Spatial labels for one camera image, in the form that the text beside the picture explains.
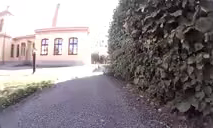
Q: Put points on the dark asphalt path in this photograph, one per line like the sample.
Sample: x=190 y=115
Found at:
x=84 y=103

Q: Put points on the pink building with arched windows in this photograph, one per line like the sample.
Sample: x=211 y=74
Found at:
x=60 y=46

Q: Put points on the tall green hedge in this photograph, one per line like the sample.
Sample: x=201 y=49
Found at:
x=167 y=50

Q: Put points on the red brick chimney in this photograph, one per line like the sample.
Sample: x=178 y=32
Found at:
x=55 y=15

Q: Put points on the grass strip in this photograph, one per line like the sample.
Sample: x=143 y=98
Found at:
x=14 y=91

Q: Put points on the black lamp post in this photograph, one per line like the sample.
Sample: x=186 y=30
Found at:
x=34 y=61

